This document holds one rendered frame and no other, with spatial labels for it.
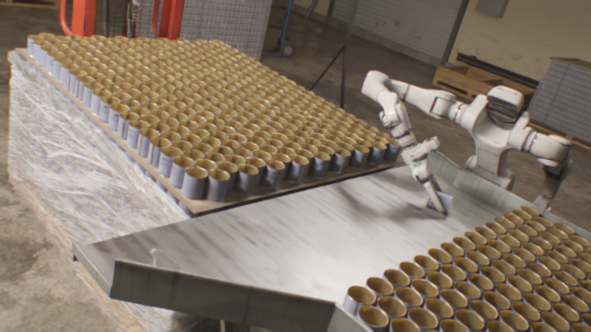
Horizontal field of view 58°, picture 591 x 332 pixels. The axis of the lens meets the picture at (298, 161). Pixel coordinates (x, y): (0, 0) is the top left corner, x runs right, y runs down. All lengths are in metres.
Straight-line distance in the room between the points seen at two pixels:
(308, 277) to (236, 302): 0.27
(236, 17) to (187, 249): 6.12
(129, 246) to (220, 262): 0.23
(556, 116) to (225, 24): 4.98
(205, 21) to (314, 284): 5.93
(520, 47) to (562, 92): 2.25
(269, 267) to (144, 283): 0.35
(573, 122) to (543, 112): 0.44
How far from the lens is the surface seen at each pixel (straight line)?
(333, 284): 1.42
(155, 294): 1.23
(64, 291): 2.98
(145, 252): 1.39
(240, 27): 7.47
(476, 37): 11.13
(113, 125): 2.00
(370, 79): 2.16
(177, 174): 1.68
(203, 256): 1.40
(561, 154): 2.23
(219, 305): 1.22
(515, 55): 10.80
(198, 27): 7.06
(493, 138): 2.31
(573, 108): 8.70
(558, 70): 8.77
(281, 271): 1.41
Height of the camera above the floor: 1.88
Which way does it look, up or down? 23 degrees down
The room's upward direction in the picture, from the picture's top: 14 degrees clockwise
